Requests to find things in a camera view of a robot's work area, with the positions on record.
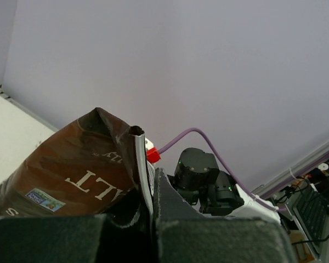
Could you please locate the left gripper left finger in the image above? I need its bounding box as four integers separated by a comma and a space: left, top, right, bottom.
0, 215, 105, 262

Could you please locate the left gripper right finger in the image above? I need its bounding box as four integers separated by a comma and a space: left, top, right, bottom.
153, 168, 297, 263

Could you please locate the brown chip bag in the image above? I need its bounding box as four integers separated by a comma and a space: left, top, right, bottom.
0, 107, 150, 228

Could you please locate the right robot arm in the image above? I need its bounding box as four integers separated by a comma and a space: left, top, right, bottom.
169, 148, 281, 224

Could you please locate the laptop keyboard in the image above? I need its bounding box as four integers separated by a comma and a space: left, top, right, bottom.
285, 185, 329, 262

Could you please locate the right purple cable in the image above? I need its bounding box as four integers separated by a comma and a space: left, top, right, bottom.
157, 127, 287, 213

